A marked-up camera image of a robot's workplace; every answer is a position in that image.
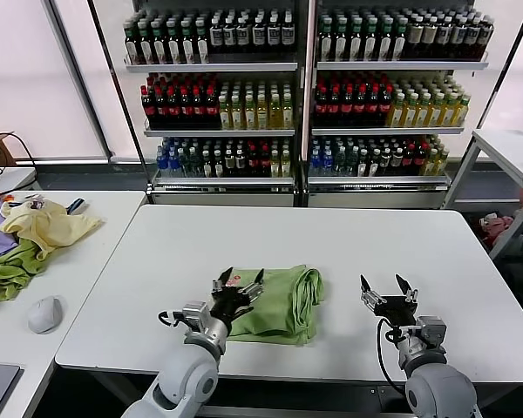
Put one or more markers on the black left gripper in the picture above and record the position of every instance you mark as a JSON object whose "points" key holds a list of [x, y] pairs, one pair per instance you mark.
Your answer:
{"points": [[228, 305]]}

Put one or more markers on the small cola bottle red cap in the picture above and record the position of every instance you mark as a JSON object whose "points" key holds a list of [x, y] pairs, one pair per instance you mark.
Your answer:
{"points": [[264, 163], [253, 163], [409, 160], [419, 160]]}

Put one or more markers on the white metal frame table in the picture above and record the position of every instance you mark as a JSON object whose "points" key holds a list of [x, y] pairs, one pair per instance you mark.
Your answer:
{"points": [[510, 150]]}

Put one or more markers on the crumpled green garment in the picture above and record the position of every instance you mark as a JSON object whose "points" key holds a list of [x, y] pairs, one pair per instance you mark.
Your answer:
{"points": [[8, 272]]}

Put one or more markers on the dark bottle beige label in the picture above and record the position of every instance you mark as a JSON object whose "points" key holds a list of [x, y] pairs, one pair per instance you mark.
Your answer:
{"points": [[443, 37], [457, 37], [428, 37], [414, 37], [486, 37], [472, 37]]}

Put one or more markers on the pale yellow shirt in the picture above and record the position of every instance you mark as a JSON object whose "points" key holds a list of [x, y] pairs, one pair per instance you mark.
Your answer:
{"points": [[56, 226]]}

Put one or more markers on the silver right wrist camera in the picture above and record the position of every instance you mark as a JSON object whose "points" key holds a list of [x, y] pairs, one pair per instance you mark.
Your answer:
{"points": [[430, 332]]}

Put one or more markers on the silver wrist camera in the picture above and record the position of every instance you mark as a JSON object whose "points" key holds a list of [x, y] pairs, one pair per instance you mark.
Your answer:
{"points": [[196, 317], [430, 332]]}

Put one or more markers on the small green soda bottle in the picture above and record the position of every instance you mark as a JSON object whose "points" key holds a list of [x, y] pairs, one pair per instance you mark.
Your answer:
{"points": [[184, 164], [352, 162], [195, 164], [340, 162]]}

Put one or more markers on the grey drinks shelf rack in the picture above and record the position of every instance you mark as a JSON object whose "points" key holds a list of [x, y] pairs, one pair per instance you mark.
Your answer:
{"points": [[209, 67], [401, 65]]}

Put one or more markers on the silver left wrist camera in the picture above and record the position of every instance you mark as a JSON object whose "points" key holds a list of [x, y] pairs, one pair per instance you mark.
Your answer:
{"points": [[196, 317]]}

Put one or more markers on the small dark bottle white cap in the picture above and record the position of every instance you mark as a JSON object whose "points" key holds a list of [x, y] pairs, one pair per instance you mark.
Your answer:
{"points": [[229, 163], [241, 163], [375, 163], [385, 162], [397, 162], [363, 163], [218, 164], [207, 164]]}

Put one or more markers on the black bottle white label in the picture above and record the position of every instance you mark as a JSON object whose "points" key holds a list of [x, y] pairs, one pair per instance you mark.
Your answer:
{"points": [[287, 37], [273, 37], [258, 37], [242, 37], [229, 37], [216, 37]]}

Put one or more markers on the small blue label bottle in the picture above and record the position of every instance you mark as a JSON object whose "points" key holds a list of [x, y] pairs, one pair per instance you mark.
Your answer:
{"points": [[161, 164], [315, 163], [173, 164], [327, 163]]}

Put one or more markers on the dark bottle green cap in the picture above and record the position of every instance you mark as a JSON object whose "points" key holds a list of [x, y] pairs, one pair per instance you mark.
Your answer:
{"points": [[341, 45], [385, 45], [370, 45], [188, 48], [399, 45], [325, 45], [173, 48], [202, 48], [355, 45], [131, 48], [159, 48], [145, 48]]}

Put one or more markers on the light green t-shirt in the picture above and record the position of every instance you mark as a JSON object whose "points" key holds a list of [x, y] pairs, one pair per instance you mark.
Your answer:
{"points": [[279, 313]]}

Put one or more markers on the cola bottle red label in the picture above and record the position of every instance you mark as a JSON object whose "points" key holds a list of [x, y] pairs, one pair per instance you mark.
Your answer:
{"points": [[347, 109], [386, 109], [333, 109], [160, 109], [198, 109], [185, 109], [360, 109], [172, 109], [147, 109], [320, 109], [373, 109], [211, 109]]}

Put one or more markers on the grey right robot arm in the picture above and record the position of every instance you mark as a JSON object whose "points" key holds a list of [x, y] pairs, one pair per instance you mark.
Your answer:
{"points": [[440, 387]]}

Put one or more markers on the black slanted pole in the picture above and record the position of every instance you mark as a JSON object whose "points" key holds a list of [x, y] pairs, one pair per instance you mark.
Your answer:
{"points": [[515, 43], [117, 87]]}

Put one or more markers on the yellow tea bottle green cap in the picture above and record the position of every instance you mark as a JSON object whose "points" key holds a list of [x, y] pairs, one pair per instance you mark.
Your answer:
{"points": [[262, 115], [249, 115], [224, 115], [410, 115], [436, 115], [274, 115], [397, 115], [236, 115], [450, 115], [423, 115], [287, 115], [462, 115]]}

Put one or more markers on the small yellow drink bottle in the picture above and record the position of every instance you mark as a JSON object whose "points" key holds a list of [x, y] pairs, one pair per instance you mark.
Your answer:
{"points": [[430, 163], [286, 164], [441, 162], [275, 164]]}

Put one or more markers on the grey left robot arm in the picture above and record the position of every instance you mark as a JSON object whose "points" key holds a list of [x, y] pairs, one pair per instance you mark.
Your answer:
{"points": [[187, 374]]}

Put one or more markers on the pink cloth bundle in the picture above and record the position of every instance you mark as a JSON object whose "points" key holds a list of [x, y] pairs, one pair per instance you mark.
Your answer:
{"points": [[497, 226]]}

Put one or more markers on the grey computer mouse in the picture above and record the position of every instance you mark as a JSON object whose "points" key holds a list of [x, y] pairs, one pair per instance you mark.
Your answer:
{"points": [[45, 314]]}

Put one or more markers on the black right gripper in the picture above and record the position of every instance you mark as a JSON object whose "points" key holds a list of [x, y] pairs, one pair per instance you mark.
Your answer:
{"points": [[396, 311]]}

